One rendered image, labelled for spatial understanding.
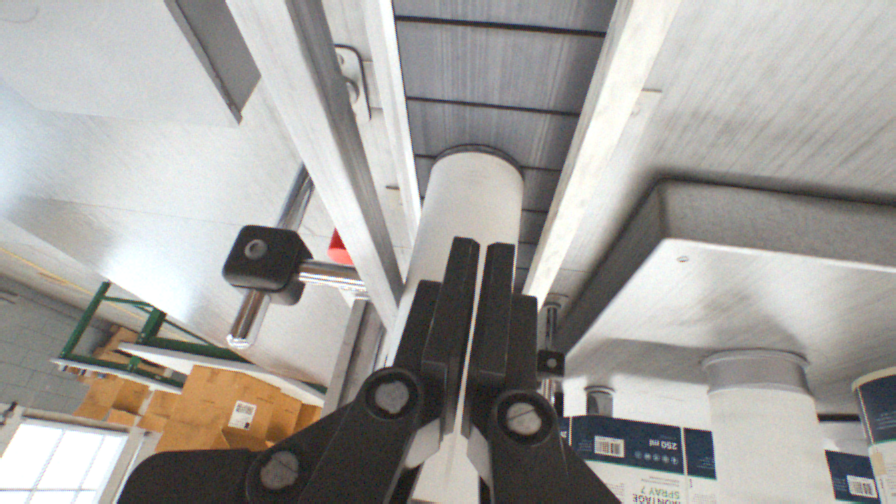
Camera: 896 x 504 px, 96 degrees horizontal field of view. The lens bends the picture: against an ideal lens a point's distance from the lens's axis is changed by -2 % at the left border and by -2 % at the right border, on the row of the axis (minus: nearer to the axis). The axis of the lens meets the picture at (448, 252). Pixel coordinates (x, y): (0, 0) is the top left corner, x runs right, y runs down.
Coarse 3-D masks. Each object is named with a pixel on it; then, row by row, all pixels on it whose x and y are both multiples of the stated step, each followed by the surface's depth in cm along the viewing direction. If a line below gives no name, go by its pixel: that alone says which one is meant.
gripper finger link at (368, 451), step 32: (384, 384) 8; (416, 384) 8; (352, 416) 7; (384, 416) 7; (416, 416) 7; (352, 448) 7; (384, 448) 7; (320, 480) 6; (352, 480) 6; (384, 480) 6; (416, 480) 9
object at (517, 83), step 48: (432, 0) 15; (480, 0) 15; (528, 0) 14; (576, 0) 14; (432, 48) 17; (480, 48) 16; (528, 48) 16; (576, 48) 16; (432, 96) 19; (480, 96) 18; (528, 96) 18; (576, 96) 18; (432, 144) 22; (480, 144) 21; (528, 144) 20; (528, 192) 24; (528, 240) 28
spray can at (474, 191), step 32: (448, 160) 21; (480, 160) 20; (512, 160) 21; (448, 192) 20; (480, 192) 20; (512, 192) 21; (448, 224) 19; (480, 224) 19; (512, 224) 20; (416, 256) 19; (448, 256) 18; (480, 256) 18; (512, 288) 19; (448, 448) 14; (448, 480) 14
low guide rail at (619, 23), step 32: (640, 0) 10; (672, 0) 10; (608, 32) 13; (640, 32) 11; (608, 64) 12; (640, 64) 12; (608, 96) 13; (576, 128) 17; (608, 128) 14; (576, 160) 16; (608, 160) 16; (576, 192) 18; (576, 224) 20; (544, 256) 23; (544, 288) 26
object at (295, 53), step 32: (256, 0) 7; (288, 0) 7; (320, 0) 8; (256, 32) 8; (288, 32) 8; (320, 32) 8; (288, 64) 8; (320, 64) 9; (288, 96) 9; (320, 96) 9; (288, 128) 10; (320, 128) 10; (352, 128) 11; (320, 160) 11; (352, 160) 11; (320, 192) 12; (352, 192) 12; (352, 224) 13; (384, 224) 15; (352, 256) 16; (384, 256) 16; (384, 288) 18; (384, 320) 22
